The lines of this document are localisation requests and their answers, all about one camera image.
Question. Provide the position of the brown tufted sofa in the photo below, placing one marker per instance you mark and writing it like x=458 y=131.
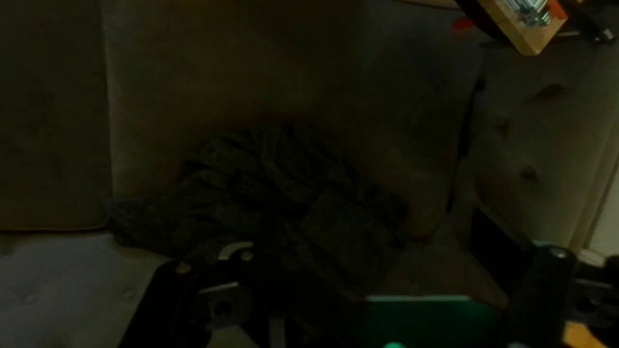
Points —
x=193 y=77

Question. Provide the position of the green lit cart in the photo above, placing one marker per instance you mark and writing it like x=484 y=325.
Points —
x=524 y=39

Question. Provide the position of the black remote control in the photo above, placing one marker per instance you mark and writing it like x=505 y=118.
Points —
x=348 y=238

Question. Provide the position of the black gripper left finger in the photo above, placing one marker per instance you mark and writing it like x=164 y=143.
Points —
x=186 y=301

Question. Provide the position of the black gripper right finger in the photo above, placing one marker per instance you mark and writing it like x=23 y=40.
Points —
x=542 y=296

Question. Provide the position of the dark grey crumpled towel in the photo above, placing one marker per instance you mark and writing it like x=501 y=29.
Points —
x=244 y=185

